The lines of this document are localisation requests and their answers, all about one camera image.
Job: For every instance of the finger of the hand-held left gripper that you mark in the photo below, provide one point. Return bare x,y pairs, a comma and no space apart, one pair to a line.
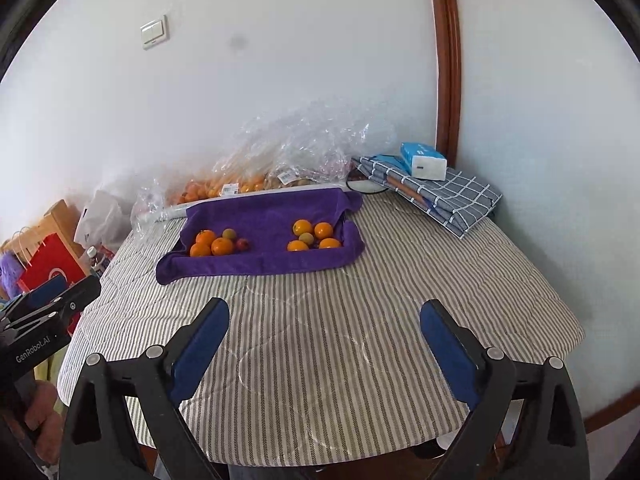
45,289
75,297

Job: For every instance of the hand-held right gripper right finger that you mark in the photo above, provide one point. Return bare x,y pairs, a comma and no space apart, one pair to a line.
450,355

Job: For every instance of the folded grey checked cloth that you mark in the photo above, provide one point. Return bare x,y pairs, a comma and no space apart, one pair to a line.
465,195

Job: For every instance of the crumpled clear plastic bag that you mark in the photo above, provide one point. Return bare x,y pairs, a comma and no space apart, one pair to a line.
310,140

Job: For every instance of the wooden door frame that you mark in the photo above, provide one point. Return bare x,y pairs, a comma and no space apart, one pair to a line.
447,60

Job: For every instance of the white plastic bag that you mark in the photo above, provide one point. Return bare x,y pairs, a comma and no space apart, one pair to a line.
100,220

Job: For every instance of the blue and white tissue pack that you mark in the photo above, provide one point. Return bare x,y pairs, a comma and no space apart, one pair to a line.
425,162

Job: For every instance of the orange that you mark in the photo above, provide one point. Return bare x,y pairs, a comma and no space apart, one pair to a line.
200,249
323,230
298,246
205,236
329,243
222,246
302,227

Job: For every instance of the red paper bag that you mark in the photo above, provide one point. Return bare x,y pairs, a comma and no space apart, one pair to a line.
50,265

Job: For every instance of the wooden baseboard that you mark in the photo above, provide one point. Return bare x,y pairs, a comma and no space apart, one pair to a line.
610,412

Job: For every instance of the white wall switch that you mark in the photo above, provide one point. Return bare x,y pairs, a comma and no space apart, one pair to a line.
154,33

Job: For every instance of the small green citrus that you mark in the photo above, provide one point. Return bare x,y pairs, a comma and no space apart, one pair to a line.
229,234

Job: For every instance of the purple towel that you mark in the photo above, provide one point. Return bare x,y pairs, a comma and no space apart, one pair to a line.
270,260

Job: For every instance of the yellow-green citrus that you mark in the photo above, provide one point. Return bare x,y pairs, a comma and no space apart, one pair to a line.
306,238

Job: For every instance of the small red fruit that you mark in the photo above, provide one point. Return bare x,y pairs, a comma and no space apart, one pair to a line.
242,244

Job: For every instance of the purple fuzzy item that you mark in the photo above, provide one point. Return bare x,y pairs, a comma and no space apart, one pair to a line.
10,272

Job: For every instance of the person's left hand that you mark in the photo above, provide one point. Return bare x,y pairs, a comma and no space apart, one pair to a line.
47,415

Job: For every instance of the clear plastic bag of oranges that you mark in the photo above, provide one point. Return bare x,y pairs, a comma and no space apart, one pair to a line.
210,187

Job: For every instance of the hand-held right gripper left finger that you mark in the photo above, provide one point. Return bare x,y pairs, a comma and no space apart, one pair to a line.
200,355

